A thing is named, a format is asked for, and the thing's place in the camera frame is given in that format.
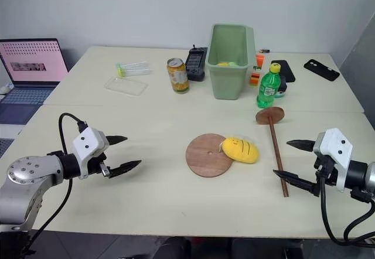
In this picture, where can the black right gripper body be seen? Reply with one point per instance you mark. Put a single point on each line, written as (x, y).
(325, 169)

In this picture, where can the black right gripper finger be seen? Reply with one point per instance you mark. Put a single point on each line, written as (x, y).
(303, 145)
(297, 181)

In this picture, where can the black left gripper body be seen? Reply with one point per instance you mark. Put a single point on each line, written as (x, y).
(95, 165)

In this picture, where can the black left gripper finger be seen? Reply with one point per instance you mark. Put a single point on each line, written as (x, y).
(115, 139)
(124, 168)

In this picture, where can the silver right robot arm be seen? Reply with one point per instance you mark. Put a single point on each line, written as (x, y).
(359, 174)

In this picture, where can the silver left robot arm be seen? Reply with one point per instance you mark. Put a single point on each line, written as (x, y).
(27, 172)

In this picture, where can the wooden stick with base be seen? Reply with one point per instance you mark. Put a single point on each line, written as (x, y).
(269, 115)

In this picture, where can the round wooden disc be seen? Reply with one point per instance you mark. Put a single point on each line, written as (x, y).
(203, 159)

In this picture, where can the clear plastic tray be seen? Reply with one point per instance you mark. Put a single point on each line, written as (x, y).
(126, 86)

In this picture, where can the black and blue small box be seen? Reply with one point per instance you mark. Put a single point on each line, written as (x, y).
(282, 87)

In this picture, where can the yellow striped plush toy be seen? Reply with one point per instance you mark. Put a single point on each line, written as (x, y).
(240, 150)

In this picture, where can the green bottle with yellow cap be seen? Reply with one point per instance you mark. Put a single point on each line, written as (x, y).
(268, 87)

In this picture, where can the clear tubes with green cap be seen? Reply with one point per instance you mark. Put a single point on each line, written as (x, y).
(133, 68)

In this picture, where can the black phone case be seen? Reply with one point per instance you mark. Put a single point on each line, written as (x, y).
(320, 70)

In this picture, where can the black smartphone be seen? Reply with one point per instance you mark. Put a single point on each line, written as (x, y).
(285, 70)

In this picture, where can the striped colourful block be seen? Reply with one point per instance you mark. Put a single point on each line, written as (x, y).
(255, 78)

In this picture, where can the yellow drink can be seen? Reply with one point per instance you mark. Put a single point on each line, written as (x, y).
(178, 78)

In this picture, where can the dark rounded shape under table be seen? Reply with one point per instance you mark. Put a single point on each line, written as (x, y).
(174, 248)

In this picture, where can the orange carton box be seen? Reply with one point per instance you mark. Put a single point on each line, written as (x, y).
(259, 61)

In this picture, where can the green plastic bin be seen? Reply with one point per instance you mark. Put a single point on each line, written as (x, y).
(225, 80)

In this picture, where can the green item inside bin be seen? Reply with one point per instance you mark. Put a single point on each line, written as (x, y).
(233, 64)

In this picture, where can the black handheld device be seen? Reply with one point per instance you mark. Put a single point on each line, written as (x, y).
(194, 64)

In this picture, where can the open laptop with pink screen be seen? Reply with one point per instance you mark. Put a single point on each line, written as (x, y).
(32, 62)

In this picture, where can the yellow item inside bin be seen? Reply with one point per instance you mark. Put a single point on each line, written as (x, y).
(223, 64)

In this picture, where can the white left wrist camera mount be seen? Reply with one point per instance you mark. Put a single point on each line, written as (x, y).
(88, 143)

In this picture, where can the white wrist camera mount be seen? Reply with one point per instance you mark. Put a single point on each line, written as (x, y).
(88, 143)
(334, 144)

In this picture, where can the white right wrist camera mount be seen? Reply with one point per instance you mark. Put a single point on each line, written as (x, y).
(334, 144)

